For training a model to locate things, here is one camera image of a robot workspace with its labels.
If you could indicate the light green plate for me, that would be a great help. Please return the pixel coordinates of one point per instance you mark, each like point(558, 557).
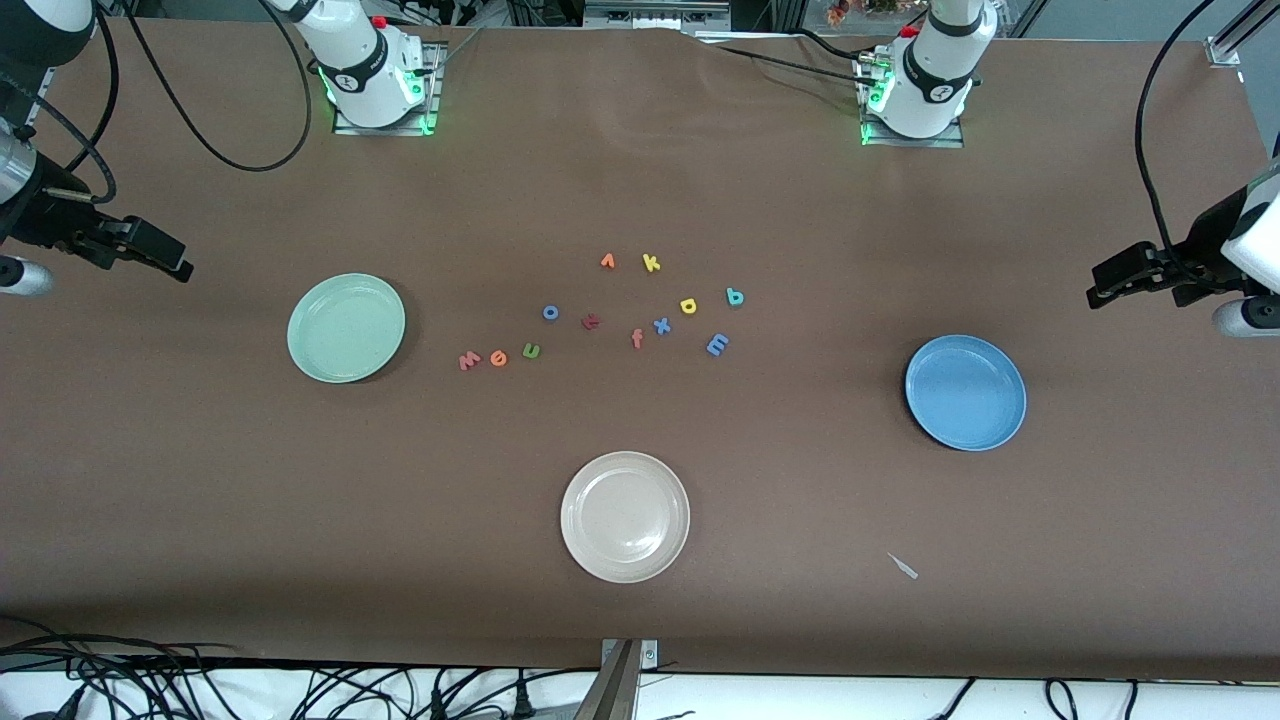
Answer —
point(346, 328)

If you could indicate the small white paper scrap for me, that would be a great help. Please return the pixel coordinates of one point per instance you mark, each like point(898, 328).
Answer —
point(903, 566)

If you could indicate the blue plate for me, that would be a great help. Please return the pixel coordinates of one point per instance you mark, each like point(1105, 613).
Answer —
point(965, 392)

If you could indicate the brown table cover sheet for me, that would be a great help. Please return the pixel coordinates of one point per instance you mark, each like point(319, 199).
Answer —
point(200, 500)

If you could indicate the orange artificial flowers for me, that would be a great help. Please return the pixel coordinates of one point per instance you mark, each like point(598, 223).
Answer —
point(850, 10)

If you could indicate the aluminium frame profile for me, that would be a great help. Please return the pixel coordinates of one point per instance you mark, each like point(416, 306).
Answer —
point(650, 15)

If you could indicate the pink letter w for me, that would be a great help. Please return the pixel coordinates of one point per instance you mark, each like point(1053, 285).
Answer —
point(469, 361)

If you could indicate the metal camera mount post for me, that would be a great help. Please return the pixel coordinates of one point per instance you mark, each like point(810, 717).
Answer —
point(612, 690)

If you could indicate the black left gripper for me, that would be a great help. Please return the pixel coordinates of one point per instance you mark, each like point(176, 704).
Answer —
point(1206, 248)

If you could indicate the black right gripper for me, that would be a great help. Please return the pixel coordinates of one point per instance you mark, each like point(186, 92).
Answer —
point(42, 218)

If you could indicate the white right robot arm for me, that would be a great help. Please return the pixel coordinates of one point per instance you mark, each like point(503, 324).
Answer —
point(365, 70)

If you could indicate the beige plate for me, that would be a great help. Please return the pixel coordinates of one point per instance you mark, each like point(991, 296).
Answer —
point(625, 517)

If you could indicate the blue letter m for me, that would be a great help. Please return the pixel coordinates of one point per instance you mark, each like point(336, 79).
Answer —
point(717, 346)

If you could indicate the aluminium corner bracket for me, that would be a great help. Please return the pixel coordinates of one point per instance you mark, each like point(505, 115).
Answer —
point(1222, 52)

